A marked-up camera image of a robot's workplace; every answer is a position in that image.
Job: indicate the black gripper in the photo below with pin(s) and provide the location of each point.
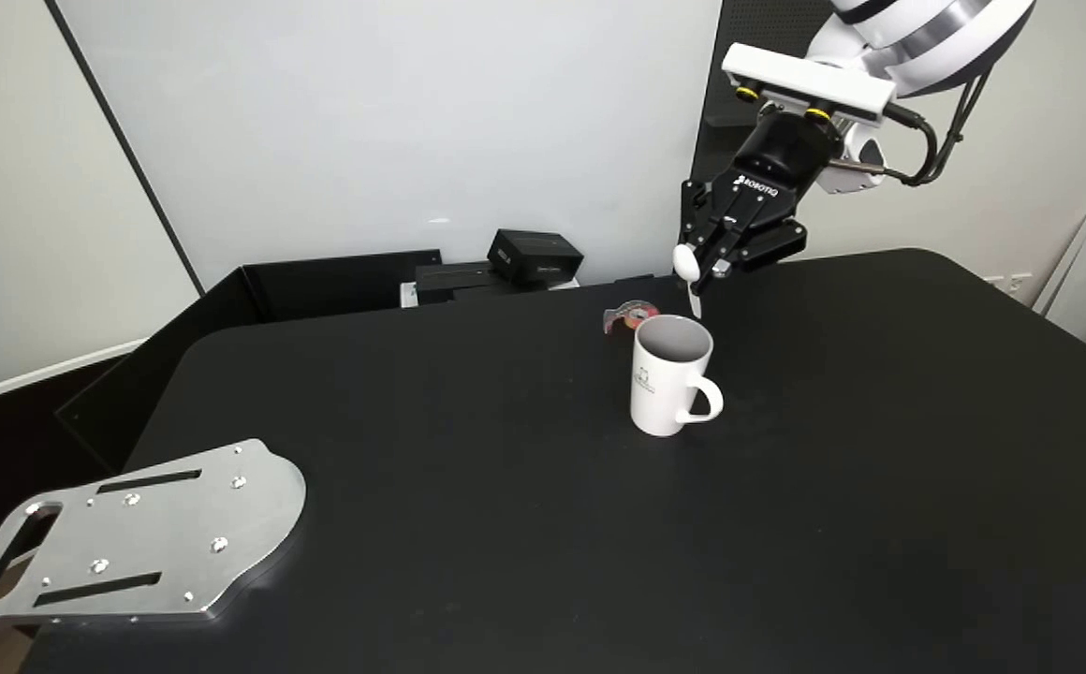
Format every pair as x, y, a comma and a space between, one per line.
783, 154

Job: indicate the white plastic spoon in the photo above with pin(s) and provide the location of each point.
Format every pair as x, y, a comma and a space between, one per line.
692, 265

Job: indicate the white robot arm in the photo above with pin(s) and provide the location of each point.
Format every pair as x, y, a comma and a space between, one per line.
930, 51

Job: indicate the white ceramic mug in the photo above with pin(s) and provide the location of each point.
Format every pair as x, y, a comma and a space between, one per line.
667, 380

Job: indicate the small tape dispenser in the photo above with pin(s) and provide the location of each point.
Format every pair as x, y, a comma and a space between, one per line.
624, 315

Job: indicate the dark vertical pillar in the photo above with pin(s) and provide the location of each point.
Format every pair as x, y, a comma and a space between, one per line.
743, 74

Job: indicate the black box device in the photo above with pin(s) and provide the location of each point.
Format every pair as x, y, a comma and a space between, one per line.
536, 255

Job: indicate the small white box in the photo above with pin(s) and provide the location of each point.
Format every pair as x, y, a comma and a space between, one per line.
408, 294

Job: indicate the grey metal mounting plate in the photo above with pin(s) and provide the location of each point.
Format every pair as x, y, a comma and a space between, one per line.
131, 530

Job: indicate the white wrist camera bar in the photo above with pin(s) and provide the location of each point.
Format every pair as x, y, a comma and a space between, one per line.
808, 74

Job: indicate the white wall board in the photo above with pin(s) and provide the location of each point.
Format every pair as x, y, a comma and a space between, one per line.
380, 126

